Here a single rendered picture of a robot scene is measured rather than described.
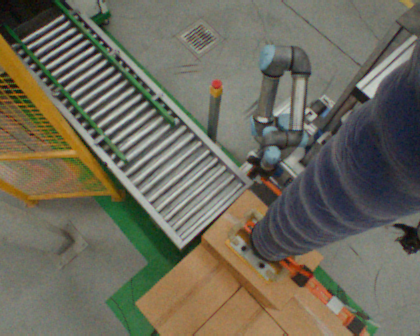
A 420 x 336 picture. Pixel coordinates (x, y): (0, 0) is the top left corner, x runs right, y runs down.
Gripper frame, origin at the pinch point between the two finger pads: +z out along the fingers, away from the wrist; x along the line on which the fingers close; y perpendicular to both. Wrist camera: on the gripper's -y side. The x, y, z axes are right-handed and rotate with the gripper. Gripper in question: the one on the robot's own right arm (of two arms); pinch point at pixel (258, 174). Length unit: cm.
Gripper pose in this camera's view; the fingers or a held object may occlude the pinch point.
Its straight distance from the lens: 199.6
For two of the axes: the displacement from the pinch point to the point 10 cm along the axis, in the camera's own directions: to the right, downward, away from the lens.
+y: 7.3, 6.5, -2.0
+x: 6.8, -6.8, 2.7
